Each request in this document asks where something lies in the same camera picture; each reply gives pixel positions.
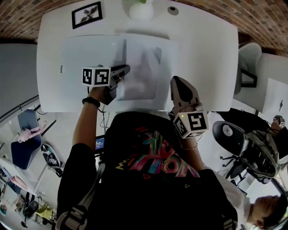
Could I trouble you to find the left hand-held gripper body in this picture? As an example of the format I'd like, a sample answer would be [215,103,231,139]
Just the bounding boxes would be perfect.
[81,64,126,106]

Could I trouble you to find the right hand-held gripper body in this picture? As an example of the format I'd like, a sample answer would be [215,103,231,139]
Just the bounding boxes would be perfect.
[172,98,209,139]

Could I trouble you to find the translucent file folder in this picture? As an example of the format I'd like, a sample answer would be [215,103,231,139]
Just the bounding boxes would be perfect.
[59,34,163,113]

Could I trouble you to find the white sheet of paper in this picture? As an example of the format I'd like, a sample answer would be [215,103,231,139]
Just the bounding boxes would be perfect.
[117,33,179,111]

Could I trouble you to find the person's right forearm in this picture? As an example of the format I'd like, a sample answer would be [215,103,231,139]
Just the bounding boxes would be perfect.
[180,134,206,172]

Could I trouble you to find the person's left forearm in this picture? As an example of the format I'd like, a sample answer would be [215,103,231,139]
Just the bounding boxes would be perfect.
[72,86,107,153]

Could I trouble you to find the person's right hand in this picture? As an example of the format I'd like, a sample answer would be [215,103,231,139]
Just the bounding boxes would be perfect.
[172,102,204,115]

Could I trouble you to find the black wristband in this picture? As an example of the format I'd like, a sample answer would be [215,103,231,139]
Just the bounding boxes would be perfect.
[81,97,101,109]

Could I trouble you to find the black mesh office chair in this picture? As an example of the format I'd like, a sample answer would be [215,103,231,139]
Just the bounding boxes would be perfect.
[211,120,280,185]

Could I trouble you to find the white round vase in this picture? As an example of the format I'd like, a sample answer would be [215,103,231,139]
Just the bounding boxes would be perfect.
[128,1,155,21]

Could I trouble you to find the black framed picture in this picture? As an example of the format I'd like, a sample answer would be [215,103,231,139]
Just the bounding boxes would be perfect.
[71,1,104,30]

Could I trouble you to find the grey upholstered chair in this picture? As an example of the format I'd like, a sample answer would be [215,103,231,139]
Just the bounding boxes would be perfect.
[233,42,263,95]

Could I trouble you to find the small blue screen device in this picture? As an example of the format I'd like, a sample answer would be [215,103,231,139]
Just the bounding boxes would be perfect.
[94,135,106,151]

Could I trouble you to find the black printed t-shirt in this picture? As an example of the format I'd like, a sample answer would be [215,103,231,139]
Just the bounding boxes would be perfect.
[56,111,239,230]

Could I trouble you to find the white side desk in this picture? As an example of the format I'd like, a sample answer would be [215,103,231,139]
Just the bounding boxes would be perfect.
[233,52,288,115]

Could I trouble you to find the pink headphones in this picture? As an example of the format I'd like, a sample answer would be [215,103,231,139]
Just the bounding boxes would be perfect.
[18,120,48,144]

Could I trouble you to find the black and white shoes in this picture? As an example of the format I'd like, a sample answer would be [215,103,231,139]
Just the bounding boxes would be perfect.
[40,143,65,178]

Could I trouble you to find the blue padded chair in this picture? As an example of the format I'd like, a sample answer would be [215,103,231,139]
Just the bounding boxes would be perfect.
[10,109,43,170]

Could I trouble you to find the black hanging cable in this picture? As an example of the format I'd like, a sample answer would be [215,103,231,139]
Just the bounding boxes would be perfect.
[98,108,111,135]

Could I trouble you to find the grey shoulder strap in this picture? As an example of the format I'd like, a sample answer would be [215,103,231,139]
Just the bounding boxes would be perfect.
[55,162,106,230]

